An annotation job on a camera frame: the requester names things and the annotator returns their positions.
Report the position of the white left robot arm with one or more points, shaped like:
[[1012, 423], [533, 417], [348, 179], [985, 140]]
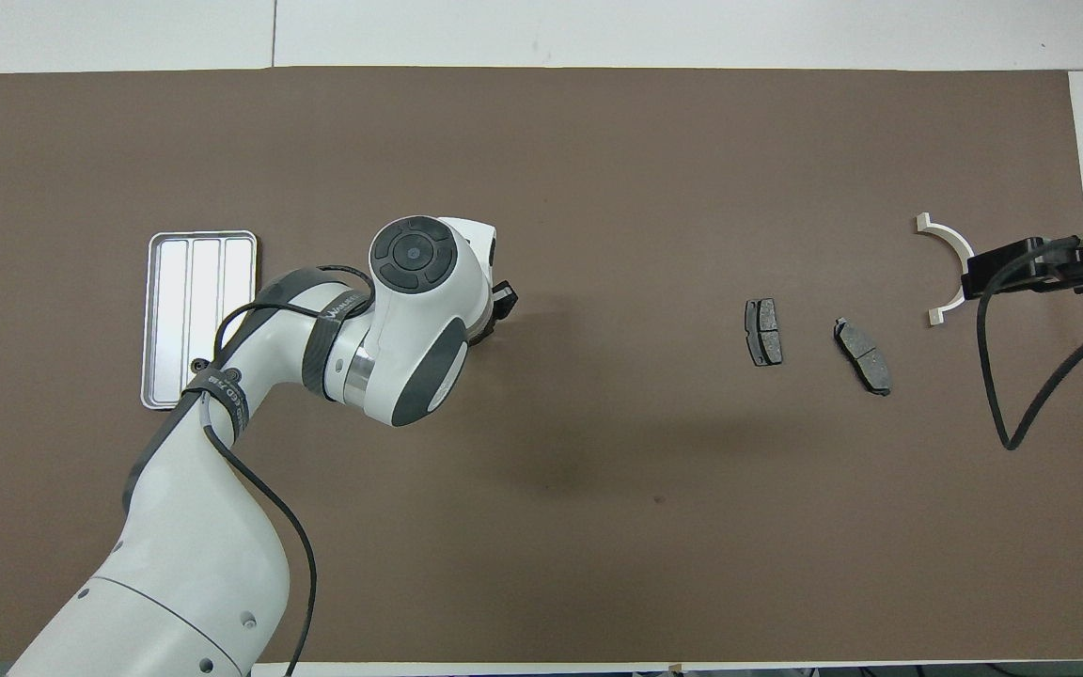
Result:
[[184, 527]]

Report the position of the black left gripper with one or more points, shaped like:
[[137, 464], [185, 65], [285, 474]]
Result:
[[505, 299]]

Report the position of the silver metal tray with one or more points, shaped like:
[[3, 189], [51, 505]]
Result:
[[175, 310]]

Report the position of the brown table mat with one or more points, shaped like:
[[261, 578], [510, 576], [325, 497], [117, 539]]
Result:
[[598, 188]]

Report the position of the dark grey brake pad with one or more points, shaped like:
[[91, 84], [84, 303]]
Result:
[[863, 357], [764, 331]]

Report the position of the white curved plastic bracket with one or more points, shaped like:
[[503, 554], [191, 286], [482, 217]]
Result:
[[948, 235]]

